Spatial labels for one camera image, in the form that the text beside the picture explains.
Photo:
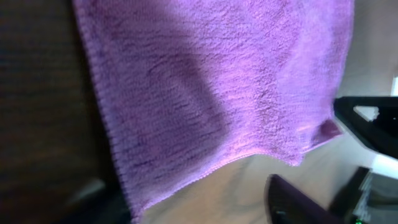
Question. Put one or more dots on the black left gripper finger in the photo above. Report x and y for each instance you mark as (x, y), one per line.
(286, 204)

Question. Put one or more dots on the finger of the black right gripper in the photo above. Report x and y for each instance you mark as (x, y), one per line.
(380, 134)

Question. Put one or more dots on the purple microfiber cloth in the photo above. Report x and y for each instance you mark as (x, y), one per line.
(186, 87)

